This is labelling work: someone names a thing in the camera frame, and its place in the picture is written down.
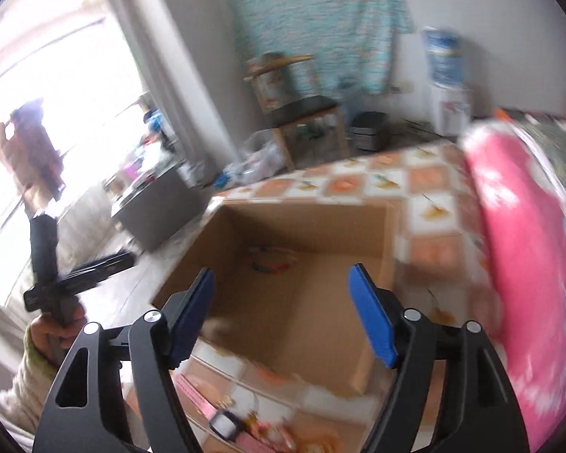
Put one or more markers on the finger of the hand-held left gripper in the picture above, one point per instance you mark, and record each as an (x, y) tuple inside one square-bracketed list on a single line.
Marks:
[(108, 264)]

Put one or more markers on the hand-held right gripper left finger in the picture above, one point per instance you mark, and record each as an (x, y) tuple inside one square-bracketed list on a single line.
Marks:
[(195, 316)]

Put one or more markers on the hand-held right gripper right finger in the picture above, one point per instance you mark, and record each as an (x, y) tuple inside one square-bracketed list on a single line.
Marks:
[(372, 316)]

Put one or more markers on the brown cardboard box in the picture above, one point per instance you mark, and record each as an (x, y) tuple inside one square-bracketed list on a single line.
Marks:
[(311, 321)]

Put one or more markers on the person's left forearm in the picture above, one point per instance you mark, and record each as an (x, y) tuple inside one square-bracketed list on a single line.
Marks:
[(14, 387)]

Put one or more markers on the person's left hand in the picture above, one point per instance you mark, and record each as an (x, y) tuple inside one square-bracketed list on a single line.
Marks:
[(45, 335)]

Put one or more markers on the dark grey cabinet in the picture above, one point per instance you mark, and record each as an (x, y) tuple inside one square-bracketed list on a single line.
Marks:
[(165, 207)]

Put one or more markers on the brown blurry object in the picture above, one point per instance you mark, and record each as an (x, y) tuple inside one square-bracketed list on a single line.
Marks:
[(28, 146)]

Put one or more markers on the pink smartwatch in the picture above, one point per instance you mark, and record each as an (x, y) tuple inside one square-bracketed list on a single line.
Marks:
[(224, 422)]

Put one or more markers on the tiled ginkgo print tablecloth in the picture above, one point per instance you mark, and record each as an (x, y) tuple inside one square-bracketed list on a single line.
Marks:
[(434, 184)]

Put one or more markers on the pink floral blanket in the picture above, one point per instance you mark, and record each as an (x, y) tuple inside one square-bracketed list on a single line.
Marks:
[(523, 255)]

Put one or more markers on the clear plastic bags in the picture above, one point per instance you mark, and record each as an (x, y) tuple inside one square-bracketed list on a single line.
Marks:
[(259, 155)]

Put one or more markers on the black bin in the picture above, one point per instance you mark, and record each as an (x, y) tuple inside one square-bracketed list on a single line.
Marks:
[(369, 131)]

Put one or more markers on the grey curtain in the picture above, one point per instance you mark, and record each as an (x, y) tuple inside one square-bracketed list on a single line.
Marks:
[(170, 56)]

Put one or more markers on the wooden chair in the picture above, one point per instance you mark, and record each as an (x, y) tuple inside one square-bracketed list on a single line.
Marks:
[(306, 108)]

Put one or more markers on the white water dispenser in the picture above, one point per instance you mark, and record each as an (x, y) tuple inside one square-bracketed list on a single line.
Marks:
[(453, 111)]

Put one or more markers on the grey patterned pillow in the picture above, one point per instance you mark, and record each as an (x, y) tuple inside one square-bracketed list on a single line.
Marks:
[(547, 146)]

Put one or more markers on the blue water bottle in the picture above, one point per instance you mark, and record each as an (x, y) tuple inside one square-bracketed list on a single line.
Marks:
[(445, 54)]

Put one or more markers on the teal floral cloth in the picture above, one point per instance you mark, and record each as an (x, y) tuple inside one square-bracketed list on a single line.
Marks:
[(320, 14)]

